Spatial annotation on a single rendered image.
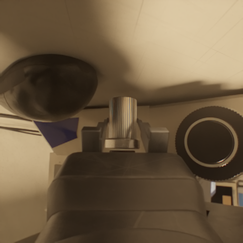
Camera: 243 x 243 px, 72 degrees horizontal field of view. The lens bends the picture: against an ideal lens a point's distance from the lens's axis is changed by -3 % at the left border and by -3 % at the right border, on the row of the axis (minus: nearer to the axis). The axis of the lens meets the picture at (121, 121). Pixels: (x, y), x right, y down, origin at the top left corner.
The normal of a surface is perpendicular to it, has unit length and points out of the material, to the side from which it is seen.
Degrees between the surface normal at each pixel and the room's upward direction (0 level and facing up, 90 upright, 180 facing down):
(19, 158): 90
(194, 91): 0
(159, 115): 90
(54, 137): 48
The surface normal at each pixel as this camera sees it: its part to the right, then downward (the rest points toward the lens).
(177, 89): -0.01, 0.99
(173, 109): -0.55, -0.13
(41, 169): 0.83, -0.07
